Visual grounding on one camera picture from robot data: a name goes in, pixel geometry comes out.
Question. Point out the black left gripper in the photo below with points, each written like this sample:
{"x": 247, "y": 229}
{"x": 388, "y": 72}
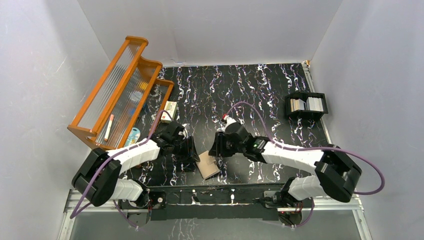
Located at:
{"x": 187, "y": 149}

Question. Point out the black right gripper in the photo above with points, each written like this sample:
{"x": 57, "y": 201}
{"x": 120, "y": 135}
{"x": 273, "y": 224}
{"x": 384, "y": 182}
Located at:
{"x": 218, "y": 148}

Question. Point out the beige leather card holder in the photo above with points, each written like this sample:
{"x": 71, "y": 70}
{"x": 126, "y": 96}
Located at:
{"x": 207, "y": 165}

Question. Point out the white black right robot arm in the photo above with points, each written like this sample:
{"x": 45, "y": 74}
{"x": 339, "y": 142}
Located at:
{"x": 332, "y": 172}

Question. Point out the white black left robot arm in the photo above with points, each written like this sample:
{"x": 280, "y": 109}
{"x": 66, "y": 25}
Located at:
{"x": 98, "y": 179}

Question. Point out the black card storage box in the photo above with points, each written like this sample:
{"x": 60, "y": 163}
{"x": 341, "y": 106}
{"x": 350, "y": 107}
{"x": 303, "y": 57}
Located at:
{"x": 305, "y": 105}

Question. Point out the cream box with red label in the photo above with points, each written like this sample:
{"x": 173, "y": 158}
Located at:
{"x": 169, "y": 113}

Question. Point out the teal item in blister pack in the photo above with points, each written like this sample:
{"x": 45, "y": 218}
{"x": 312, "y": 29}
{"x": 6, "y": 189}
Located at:
{"x": 133, "y": 136}

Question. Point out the blue grey eraser block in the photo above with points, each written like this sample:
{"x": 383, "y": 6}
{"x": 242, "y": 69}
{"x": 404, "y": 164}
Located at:
{"x": 132, "y": 110}

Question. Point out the orange wooden shelf rack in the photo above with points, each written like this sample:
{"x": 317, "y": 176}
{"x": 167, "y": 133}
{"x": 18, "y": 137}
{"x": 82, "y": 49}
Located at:
{"x": 116, "y": 92}

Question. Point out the yellow item on shelf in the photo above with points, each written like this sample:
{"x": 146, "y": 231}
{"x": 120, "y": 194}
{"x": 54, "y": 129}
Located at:
{"x": 143, "y": 85}

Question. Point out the white marker pen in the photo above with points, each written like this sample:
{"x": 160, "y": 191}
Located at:
{"x": 108, "y": 128}

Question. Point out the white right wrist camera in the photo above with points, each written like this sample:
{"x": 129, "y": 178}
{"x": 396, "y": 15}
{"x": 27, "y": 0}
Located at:
{"x": 227, "y": 120}

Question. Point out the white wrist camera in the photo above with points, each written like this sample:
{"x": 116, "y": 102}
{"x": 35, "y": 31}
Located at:
{"x": 227, "y": 120}
{"x": 184, "y": 132}

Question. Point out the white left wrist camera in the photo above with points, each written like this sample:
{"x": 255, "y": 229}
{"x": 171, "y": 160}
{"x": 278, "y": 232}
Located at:
{"x": 184, "y": 132}

